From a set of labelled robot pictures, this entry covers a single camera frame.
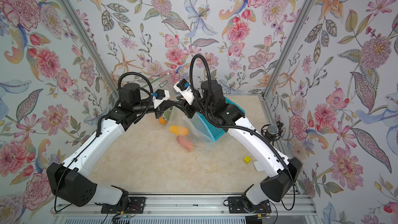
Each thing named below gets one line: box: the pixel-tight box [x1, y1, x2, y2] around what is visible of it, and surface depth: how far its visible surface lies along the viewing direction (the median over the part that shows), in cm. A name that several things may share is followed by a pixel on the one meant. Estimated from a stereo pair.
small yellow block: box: [243, 155, 252, 165], surface depth 88 cm
